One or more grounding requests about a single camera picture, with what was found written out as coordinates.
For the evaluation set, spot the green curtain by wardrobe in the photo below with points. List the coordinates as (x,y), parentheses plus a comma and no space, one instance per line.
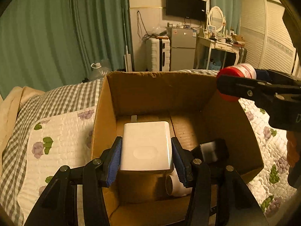
(232,11)

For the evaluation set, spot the red white cylindrical bottle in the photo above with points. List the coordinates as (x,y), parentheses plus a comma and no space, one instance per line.
(243,70)

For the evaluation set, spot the oval white vanity mirror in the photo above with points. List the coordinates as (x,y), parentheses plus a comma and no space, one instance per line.
(216,18)

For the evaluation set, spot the white floral quilt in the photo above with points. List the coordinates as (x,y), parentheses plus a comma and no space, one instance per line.
(58,145)

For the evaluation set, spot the white handheld fabric shaver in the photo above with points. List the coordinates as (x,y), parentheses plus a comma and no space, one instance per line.
(174,187)

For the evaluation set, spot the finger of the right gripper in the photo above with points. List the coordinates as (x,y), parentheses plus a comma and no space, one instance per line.
(244,88)
(272,75)

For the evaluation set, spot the silver small refrigerator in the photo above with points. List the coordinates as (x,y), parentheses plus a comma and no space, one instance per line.
(182,48)

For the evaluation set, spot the white suitcase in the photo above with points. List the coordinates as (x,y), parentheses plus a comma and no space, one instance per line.
(158,54)

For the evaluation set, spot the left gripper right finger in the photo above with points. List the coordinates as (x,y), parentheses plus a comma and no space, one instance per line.
(217,189)

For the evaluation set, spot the white mop stick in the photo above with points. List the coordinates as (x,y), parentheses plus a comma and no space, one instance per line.
(127,55)

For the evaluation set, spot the black wall television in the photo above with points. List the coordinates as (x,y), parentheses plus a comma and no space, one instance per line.
(192,9)

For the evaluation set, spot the white dressing table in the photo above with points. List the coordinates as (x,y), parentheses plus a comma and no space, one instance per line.
(207,51)

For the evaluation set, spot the black multiport charger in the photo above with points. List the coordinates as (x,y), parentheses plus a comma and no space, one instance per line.
(212,152)

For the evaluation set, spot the large green curtain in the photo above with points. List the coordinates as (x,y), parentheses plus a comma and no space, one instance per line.
(46,44)

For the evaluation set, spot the operator hand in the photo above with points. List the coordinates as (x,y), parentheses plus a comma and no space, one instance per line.
(293,155)

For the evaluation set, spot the clear water jug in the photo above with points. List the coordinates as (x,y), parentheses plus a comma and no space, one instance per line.
(98,71)

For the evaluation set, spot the brown cardboard box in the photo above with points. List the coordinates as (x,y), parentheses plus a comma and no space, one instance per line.
(141,198)

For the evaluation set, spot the grey checkered bedsheet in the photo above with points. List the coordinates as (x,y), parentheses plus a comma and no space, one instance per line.
(59,101)

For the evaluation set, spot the white louvered wardrobe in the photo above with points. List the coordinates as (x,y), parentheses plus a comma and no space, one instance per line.
(268,43)

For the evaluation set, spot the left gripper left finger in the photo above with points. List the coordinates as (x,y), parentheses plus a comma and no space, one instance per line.
(57,205)

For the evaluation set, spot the white square power adapter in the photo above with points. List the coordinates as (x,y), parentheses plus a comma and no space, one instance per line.
(146,143)

